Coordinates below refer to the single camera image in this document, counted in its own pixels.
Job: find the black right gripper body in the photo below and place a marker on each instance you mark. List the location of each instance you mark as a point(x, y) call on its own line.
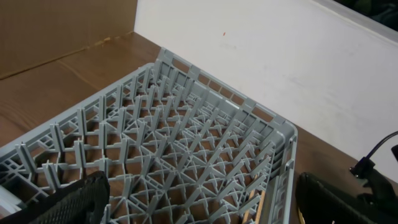
point(383, 195)

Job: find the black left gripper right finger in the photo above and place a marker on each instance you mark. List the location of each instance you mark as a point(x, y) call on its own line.
point(321, 202)

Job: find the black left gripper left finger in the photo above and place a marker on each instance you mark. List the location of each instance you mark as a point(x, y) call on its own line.
point(83, 201)

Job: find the grey plastic dish rack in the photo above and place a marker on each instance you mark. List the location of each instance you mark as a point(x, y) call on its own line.
point(176, 144)

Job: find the wooden chopstick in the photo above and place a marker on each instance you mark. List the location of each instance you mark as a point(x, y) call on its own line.
point(259, 208)
point(253, 200)

